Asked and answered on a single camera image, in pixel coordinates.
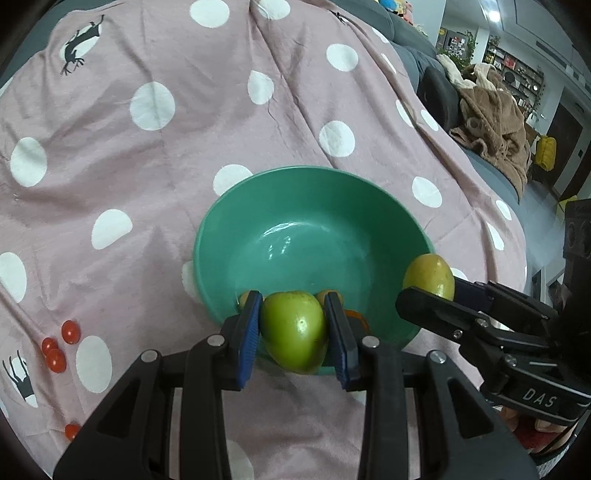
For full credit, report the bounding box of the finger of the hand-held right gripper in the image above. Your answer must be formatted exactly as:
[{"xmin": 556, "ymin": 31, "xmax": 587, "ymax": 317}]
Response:
[
  {"xmin": 451, "ymin": 274, "xmax": 560, "ymax": 334},
  {"xmin": 395, "ymin": 286, "xmax": 556, "ymax": 385}
]

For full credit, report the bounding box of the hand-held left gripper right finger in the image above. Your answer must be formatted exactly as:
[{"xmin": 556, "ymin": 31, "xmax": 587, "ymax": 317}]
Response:
[{"xmin": 324, "ymin": 292, "xmax": 542, "ymax": 480}]

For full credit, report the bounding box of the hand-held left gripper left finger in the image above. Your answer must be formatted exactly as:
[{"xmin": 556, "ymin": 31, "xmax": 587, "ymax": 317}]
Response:
[{"xmin": 53, "ymin": 291, "xmax": 264, "ymax": 480}]

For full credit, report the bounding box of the small orange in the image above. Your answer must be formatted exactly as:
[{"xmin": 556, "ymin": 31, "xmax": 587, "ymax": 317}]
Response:
[{"xmin": 344, "ymin": 310, "xmax": 370, "ymax": 334}]

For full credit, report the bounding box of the large yellow-green jujube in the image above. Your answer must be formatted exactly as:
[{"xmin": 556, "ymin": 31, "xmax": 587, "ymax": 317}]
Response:
[{"xmin": 403, "ymin": 254, "xmax": 455, "ymax": 301}]

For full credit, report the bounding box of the green jujube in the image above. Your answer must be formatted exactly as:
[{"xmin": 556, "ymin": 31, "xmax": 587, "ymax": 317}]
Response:
[{"xmin": 261, "ymin": 291, "xmax": 329, "ymax": 374}]

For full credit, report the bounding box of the green plastic bowl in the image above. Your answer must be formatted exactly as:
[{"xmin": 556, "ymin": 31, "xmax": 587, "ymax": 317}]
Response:
[{"xmin": 192, "ymin": 166, "xmax": 435, "ymax": 376}]

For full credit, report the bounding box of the person's right hand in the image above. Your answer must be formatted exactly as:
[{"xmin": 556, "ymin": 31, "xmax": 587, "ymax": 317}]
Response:
[{"xmin": 501, "ymin": 405, "xmax": 577, "ymax": 437}]

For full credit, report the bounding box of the yellow bag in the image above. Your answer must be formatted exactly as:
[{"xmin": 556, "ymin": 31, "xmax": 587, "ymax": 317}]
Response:
[{"xmin": 536, "ymin": 135, "xmax": 557, "ymax": 171}]

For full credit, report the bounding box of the dark door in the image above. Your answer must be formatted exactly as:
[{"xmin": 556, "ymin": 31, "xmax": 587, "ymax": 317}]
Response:
[{"xmin": 549, "ymin": 102, "xmax": 585, "ymax": 195}]

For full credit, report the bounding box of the pink polka dot blanket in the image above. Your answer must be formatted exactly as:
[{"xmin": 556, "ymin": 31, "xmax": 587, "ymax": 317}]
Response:
[{"xmin": 0, "ymin": 0, "xmax": 529, "ymax": 480}]

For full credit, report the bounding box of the brown fleece blanket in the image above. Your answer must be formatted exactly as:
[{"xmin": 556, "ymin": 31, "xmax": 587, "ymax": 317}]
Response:
[{"xmin": 450, "ymin": 62, "xmax": 532, "ymax": 199}]

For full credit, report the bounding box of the black cushion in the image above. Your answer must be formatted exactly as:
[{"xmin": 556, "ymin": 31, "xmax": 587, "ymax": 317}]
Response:
[{"xmin": 418, "ymin": 67, "xmax": 462, "ymax": 134}]

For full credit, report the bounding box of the dark storage shelf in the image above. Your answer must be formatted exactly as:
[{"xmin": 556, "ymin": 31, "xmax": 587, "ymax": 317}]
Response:
[{"xmin": 482, "ymin": 34, "xmax": 548, "ymax": 116}]

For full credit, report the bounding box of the grey sofa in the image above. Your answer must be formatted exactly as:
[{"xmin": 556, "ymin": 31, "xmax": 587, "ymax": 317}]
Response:
[{"xmin": 0, "ymin": 0, "xmax": 525, "ymax": 206}]

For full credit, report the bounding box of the green potted plant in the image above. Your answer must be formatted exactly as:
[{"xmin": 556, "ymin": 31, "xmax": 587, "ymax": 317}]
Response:
[{"xmin": 462, "ymin": 30, "xmax": 478, "ymax": 70}]

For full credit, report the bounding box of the pile of colourful plush toys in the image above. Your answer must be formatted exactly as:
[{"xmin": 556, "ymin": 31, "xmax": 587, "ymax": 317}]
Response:
[{"xmin": 379, "ymin": 0, "xmax": 435, "ymax": 35}]

